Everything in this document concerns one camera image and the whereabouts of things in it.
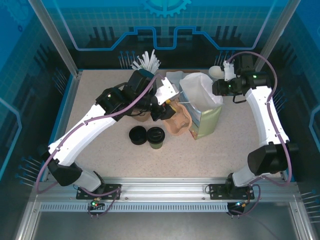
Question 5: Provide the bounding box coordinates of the black cup lid stack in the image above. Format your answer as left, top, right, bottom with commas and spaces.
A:
128, 125, 148, 146

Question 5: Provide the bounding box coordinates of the white napkin stack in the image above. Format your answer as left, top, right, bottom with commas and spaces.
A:
165, 71, 186, 85

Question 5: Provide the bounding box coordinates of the black plastic cup lid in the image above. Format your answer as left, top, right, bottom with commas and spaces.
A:
146, 126, 166, 143

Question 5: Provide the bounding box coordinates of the aluminium frame post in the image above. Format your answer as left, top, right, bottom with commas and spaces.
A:
251, 0, 302, 78
27, 0, 84, 78

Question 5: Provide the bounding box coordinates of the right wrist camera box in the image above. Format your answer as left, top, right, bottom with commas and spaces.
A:
221, 60, 236, 83

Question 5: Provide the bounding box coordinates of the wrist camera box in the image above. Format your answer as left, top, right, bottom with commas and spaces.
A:
221, 60, 236, 83
153, 76, 180, 104

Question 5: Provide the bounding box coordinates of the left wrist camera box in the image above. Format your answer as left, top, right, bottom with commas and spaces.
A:
153, 76, 180, 104

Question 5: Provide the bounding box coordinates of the paper cup stack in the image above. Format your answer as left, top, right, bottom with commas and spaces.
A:
208, 65, 226, 83

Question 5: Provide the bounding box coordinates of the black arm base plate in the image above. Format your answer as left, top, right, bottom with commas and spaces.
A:
208, 183, 256, 201
76, 183, 123, 201

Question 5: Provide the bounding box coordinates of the green white paper bag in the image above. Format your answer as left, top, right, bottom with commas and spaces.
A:
178, 72, 224, 141

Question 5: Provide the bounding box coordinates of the slotted grey cable duct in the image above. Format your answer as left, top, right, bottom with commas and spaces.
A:
39, 202, 230, 213

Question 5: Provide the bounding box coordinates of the small LED circuit board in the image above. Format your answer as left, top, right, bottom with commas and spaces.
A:
228, 199, 252, 210
87, 197, 106, 210

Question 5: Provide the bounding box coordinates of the brown cup carrier stack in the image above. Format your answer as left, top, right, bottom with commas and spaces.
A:
129, 109, 153, 123

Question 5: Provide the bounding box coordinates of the brown cardboard cup carrier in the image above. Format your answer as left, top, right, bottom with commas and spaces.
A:
161, 103, 193, 138

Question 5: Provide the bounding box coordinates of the aluminium mounting rail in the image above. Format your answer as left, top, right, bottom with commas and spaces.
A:
32, 176, 301, 201

